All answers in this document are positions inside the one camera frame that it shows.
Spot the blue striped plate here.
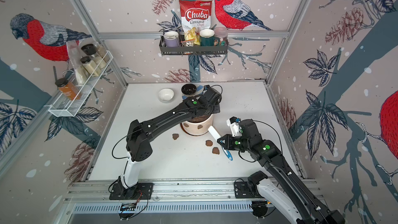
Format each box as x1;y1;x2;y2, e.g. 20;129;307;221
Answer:
182;85;204;100

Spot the clear plastic bag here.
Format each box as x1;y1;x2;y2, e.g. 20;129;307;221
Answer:
66;40;89;86

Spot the white ceramic flower pot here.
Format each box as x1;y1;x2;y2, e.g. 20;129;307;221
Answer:
180;115;214;136

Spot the brown mud patch piece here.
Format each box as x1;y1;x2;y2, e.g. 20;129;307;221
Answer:
205;140;213;147

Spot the small white bowl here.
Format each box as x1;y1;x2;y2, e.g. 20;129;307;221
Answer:
158;88;175;102

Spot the blue white scrub brush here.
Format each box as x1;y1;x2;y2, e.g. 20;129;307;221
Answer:
207;125;233;161

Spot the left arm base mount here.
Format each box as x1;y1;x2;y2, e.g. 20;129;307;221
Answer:
108;179;154;200

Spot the dark wall shelf basket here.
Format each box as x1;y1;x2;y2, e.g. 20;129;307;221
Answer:
159;37;229;56

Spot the orange spice jar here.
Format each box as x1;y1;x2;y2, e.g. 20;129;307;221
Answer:
55;78;81;101

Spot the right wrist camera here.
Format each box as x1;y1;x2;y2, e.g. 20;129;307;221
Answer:
227;117;241;137

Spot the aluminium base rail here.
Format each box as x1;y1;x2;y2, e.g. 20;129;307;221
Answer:
65;178;236;203

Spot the red Chuba chips bag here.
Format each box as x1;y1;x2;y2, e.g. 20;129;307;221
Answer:
179;0;212;45

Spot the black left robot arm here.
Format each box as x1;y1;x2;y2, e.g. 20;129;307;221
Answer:
117;85;222;190

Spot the green mug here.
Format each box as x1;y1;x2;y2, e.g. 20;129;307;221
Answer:
199;29;215;47

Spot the lilac mug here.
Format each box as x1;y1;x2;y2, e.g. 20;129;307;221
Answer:
163;31;180;47

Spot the pink lidded glass jar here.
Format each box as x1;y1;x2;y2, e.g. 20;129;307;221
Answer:
214;27;228;46

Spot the white wire wall rack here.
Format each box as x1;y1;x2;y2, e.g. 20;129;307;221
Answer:
48;50;114;117

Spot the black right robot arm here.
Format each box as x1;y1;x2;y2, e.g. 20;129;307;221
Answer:
217;117;345;224

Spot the small black bowl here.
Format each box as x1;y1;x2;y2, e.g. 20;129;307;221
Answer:
181;84;197;96

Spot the black lidded spice jar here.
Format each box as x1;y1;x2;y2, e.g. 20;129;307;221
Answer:
81;44;107;69
80;56;101;77

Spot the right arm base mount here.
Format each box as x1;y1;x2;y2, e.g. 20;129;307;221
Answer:
233;171;280;200

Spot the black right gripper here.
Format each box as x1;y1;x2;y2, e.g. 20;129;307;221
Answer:
216;133;251;151

